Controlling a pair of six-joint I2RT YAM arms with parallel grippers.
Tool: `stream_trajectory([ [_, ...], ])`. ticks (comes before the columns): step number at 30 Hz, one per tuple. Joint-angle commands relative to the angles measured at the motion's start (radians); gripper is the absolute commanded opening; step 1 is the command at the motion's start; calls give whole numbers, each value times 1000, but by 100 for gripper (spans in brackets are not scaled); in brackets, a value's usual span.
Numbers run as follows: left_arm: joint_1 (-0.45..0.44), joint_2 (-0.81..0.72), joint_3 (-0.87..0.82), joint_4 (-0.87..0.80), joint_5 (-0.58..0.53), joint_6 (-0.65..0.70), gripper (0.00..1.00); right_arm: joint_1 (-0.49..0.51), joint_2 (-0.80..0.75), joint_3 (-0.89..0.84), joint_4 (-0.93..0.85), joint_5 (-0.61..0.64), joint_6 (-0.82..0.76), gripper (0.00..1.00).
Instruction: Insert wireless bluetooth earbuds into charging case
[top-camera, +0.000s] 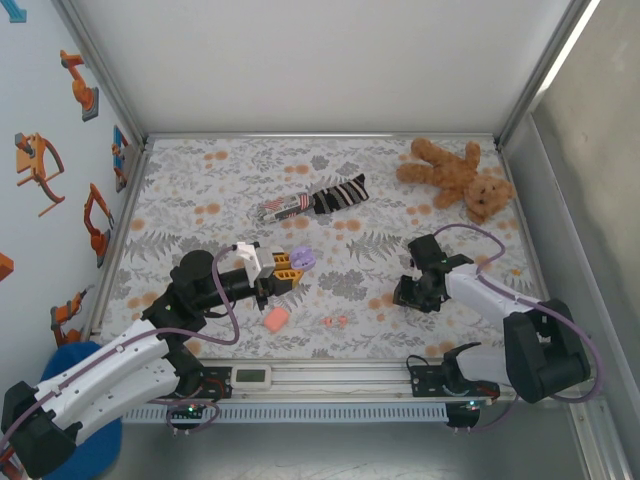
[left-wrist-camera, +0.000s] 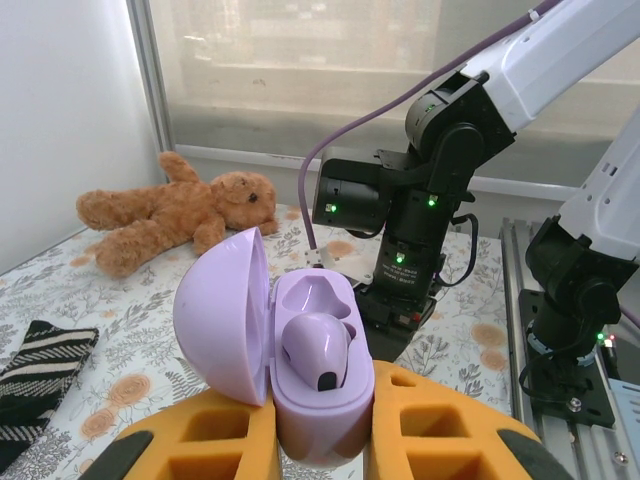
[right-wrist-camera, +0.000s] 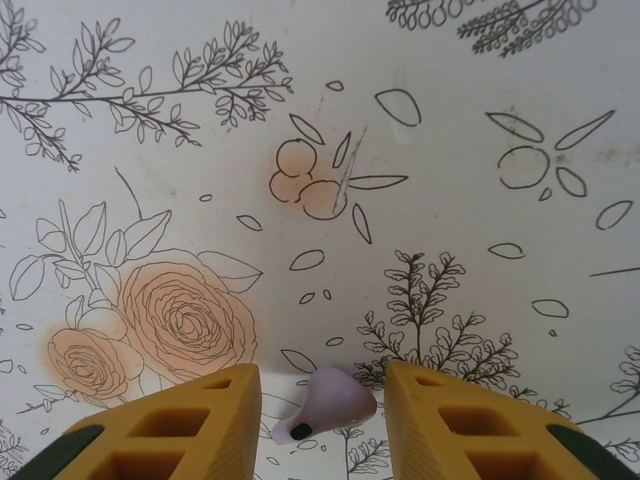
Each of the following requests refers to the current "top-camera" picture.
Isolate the lavender earbud charging case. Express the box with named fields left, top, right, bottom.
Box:
left=289, top=244, right=319, bottom=273

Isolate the pink earbud charging case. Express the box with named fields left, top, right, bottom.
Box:
left=264, top=306, right=291, bottom=335

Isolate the rolled flag print packet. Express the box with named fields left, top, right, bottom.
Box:
left=255, top=192, right=316, bottom=226

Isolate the black white striped sock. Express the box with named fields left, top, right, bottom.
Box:
left=310, top=172, right=371, bottom=217

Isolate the white digital timer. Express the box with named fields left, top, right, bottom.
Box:
left=230, top=365, right=273, bottom=390

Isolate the brown teddy bear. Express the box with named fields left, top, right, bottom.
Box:
left=395, top=137, right=516, bottom=225

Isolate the floral table cloth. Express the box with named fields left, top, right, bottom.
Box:
left=102, top=137, right=556, bottom=361

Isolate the blue orange machine sticker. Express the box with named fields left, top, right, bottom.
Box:
left=110, top=124, right=131, bottom=194

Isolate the blue cap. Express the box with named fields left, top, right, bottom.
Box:
left=39, top=342, right=124, bottom=480

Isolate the orange grey gripper sticker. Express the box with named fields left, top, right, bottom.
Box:
left=13, top=132, right=67, bottom=218

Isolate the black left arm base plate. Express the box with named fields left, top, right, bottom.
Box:
left=199, top=365, right=234, bottom=401

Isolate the aluminium frame side rail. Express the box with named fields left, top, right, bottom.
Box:
left=499, top=142, right=621, bottom=480
left=82, top=142, right=151, bottom=341

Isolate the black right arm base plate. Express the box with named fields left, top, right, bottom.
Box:
left=408, top=355, right=501, bottom=401

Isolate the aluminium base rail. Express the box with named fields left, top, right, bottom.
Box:
left=119, top=358, right=501, bottom=404

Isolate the aluminium frame cross bar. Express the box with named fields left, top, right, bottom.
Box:
left=144, top=131, right=501, bottom=142

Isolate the white slotted cable duct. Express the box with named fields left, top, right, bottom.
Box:
left=119, top=402, right=449, bottom=425

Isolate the aluminium frame post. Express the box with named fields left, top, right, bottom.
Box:
left=52, top=0, right=149, bottom=149
left=494, top=0, right=594, bottom=146

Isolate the blue wall sticker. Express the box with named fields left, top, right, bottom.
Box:
left=0, top=0, right=29, bottom=25

